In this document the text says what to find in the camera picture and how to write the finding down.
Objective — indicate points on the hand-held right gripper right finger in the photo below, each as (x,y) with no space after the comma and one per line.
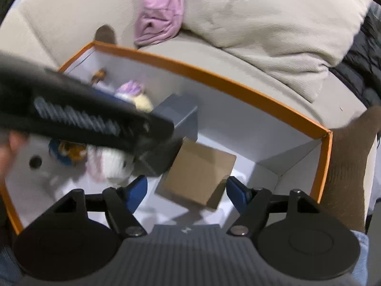
(236,190)

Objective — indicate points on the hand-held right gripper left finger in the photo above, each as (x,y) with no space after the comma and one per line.
(138,190)

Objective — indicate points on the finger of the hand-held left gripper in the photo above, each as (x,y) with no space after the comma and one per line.
(153,132)

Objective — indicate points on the dark grey box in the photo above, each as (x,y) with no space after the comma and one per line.
(181,113)

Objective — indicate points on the brown cardboard box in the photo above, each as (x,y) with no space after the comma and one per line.
(199,174)

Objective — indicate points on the orange cardboard storage box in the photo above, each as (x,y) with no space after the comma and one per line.
(268,143)

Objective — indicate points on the person's left hand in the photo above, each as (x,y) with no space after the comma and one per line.
(13,152)

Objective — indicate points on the white plush with pink ears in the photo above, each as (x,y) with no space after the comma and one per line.
(111,162)

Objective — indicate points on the purple and yellow plush toy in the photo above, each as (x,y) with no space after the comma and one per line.
(134,93)

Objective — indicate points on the blue white plush toy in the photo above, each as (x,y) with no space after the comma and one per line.
(67,152)

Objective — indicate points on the small brown figure toy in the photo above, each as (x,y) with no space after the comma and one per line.
(99,76)

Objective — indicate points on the beige sofa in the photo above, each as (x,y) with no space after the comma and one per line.
(59,20)

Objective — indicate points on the person's left foot brown sock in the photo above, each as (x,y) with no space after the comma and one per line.
(105,34)

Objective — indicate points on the person's foot brown sock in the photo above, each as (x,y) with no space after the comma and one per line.
(105,34)
(345,172)

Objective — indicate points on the person's right foot brown sock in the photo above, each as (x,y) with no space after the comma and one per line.
(345,172)

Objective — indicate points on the pink cloth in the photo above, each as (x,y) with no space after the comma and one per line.
(160,9)

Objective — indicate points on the person's right leg blue jeans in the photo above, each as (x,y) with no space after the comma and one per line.
(363,253)

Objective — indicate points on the person's leg blue jeans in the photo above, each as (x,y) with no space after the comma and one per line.
(7,262)
(363,253)

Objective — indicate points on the person's left leg blue jeans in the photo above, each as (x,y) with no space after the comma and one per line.
(7,262)

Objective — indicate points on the beige cushion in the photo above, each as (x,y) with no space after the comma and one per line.
(268,20)

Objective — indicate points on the black padded jacket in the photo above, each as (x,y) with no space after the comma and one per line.
(363,62)

